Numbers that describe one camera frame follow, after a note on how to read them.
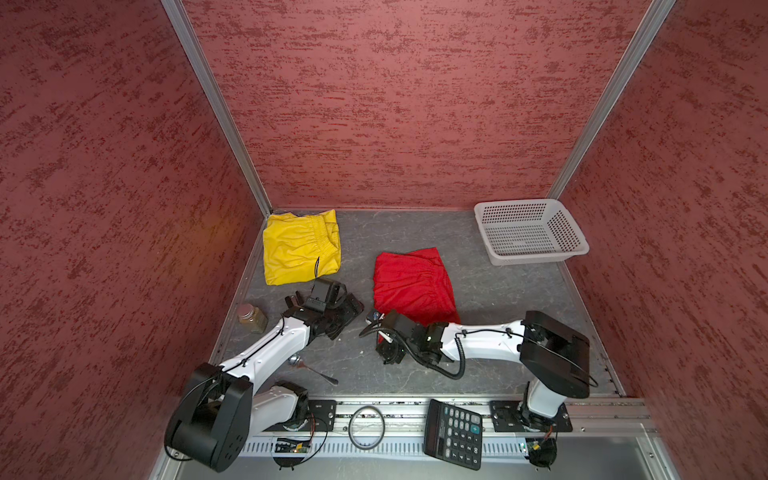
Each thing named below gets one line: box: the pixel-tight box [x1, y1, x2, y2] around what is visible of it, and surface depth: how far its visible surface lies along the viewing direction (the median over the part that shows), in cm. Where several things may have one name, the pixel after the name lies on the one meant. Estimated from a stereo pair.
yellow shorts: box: [263, 209, 342, 286], surface depth 108 cm
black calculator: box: [424, 398, 483, 471], surface depth 71 cm
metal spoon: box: [288, 355, 339, 386], surface depth 83 cm
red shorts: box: [372, 247, 461, 327], surface depth 95 cm
